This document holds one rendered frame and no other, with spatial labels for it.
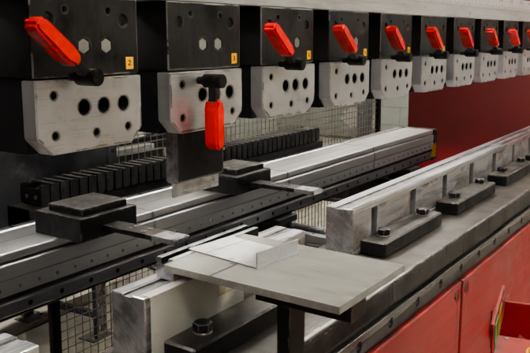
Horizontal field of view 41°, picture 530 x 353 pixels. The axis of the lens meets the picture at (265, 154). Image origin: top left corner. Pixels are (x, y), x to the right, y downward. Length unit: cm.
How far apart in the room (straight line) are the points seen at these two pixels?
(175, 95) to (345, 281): 31
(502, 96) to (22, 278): 228
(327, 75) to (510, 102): 187
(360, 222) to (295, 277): 52
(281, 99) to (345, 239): 40
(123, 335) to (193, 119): 30
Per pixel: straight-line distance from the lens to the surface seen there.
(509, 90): 302
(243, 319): 102
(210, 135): 91
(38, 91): 75
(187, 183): 99
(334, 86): 123
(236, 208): 150
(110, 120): 82
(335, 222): 139
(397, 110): 878
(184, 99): 91
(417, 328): 143
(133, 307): 94
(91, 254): 122
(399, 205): 158
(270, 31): 101
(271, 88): 106
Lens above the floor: 130
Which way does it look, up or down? 10 degrees down
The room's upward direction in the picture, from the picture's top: straight up
